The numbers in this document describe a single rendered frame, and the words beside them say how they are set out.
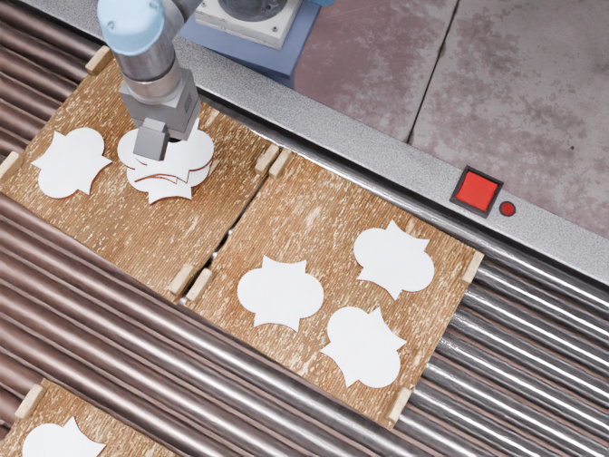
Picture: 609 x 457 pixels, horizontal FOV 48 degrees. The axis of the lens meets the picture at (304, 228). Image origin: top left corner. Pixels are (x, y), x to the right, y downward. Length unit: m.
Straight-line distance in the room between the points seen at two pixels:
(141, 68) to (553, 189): 1.76
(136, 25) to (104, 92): 0.57
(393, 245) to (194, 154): 0.39
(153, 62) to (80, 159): 0.48
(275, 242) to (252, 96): 0.31
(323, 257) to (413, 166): 0.26
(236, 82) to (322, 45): 1.17
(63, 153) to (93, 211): 0.13
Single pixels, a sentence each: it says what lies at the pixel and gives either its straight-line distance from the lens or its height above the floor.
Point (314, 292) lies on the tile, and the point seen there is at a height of 0.95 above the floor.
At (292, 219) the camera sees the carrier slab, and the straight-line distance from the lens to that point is 1.23.
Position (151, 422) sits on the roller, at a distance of 1.20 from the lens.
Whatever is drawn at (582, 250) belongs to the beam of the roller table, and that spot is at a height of 0.91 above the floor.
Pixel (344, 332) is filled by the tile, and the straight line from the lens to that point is 1.17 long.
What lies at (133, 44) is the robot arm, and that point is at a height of 1.41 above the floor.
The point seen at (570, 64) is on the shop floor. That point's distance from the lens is 2.66.
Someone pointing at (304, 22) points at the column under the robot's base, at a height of 0.87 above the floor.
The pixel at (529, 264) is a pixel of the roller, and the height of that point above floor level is 0.92.
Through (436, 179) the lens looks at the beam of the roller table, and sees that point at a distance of 1.31.
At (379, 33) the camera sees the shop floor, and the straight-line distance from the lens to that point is 2.57.
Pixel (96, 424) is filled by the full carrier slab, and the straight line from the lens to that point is 1.21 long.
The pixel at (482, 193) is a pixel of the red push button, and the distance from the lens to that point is 1.30.
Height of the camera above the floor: 2.10
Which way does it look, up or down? 71 degrees down
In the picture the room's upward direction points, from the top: 1 degrees clockwise
